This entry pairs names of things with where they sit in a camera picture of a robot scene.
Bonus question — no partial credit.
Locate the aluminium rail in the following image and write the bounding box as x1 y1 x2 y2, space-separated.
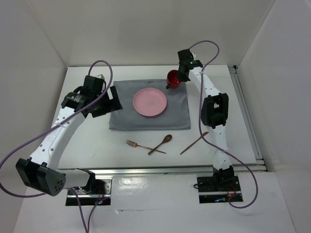
37 164 268 177
228 66 265 165

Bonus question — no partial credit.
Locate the aluminium rail front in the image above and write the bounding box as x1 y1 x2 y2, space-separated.
37 164 268 177

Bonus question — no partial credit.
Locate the copper fork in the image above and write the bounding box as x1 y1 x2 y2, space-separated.
126 140 166 154

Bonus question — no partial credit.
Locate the pink plate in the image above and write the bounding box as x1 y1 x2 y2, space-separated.
133 88 167 117

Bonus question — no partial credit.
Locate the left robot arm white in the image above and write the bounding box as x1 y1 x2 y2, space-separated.
16 75 122 196

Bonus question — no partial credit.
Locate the red mug black handle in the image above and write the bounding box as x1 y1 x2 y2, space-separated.
166 70 180 89

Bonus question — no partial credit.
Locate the grey cloth placemat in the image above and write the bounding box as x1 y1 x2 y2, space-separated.
109 79 190 131

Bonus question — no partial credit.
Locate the brown wooden spoon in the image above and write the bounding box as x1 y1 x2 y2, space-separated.
148 134 173 155

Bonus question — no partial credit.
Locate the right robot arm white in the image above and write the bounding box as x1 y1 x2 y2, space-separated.
177 49 234 190

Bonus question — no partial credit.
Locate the copper knife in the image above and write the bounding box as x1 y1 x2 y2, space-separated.
180 132 209 155

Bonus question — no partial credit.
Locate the aluminium rail right side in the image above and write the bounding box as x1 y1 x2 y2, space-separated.
228 66 265 165

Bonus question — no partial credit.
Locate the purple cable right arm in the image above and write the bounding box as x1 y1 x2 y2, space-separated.
189 40 259 209

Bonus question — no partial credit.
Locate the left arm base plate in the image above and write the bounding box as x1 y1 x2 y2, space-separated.
65 176 112 206

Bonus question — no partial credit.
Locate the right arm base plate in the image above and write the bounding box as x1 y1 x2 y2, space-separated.
193 176 243 204

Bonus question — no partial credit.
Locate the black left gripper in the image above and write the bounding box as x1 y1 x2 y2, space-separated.
91 85 122 118

